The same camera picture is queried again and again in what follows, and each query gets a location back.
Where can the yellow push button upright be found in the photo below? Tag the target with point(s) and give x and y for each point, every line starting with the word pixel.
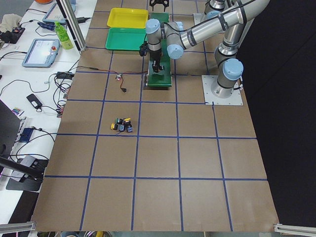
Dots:
pixel 128 125

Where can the black monitor stand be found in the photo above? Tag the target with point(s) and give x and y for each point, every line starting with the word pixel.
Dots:
pixel 27 170

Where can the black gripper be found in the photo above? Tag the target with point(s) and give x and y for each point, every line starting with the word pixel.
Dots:
pixel 155 55
pixel 158 3

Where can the aluminium frame post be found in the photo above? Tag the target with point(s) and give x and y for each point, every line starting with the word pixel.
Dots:
pixel 71 20

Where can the green tea bottle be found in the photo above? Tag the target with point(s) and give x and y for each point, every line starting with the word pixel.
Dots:
pixel 63 36

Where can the green conveyor belt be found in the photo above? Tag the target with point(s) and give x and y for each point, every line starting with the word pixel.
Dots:
pixel 156 38

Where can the green plastic tray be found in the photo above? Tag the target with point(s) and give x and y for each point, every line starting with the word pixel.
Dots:
pixel 126 39

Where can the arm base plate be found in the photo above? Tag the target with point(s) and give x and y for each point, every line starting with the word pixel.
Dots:
pixel 216 95
pixel 198 18

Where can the teach pendant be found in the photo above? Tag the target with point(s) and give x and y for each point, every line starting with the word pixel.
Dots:
pixel 54 15
pixel 42 53

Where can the black power adapter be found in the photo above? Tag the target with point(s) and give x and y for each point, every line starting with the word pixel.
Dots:
pixel 64 75

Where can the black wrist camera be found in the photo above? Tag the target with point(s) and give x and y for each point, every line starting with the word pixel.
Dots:
pixel 143 49

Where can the far teach pendant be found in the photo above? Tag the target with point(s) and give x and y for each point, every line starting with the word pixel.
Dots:
pixel 54 15

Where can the near teach pendant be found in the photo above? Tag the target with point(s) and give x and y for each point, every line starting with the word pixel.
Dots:
pixel 42 53

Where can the yellow plastic tray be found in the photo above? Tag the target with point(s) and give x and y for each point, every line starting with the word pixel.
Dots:
pixel 127 18

